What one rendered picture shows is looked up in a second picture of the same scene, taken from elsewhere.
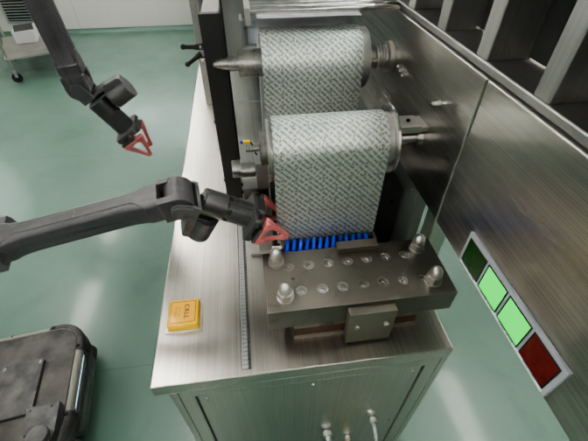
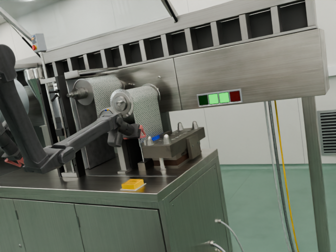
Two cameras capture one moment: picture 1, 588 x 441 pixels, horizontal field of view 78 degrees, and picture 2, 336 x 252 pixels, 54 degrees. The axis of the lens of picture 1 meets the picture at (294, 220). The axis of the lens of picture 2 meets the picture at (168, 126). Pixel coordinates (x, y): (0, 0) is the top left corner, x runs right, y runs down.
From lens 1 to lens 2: 136 cm
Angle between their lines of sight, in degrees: 56
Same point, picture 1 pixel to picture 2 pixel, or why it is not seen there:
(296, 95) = (104, 99)
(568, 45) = (188, 38)
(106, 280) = not seen: outside the picture
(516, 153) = (193, 64)
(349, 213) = (155, 124)
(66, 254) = not seen: outside the picture
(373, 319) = (194, 140)
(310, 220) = (146, 130)
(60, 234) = (85, 137)
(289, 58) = (99, 84)
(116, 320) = not seen: outside the picture
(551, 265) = (219, 75)
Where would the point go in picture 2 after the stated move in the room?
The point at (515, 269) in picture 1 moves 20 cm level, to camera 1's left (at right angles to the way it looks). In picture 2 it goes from (214, 87) to (194, 92)
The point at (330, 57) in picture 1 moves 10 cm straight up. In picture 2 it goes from (110, 82) to (106, 65)
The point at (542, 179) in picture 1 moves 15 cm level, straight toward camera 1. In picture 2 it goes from (204, 63) to (213, 60)
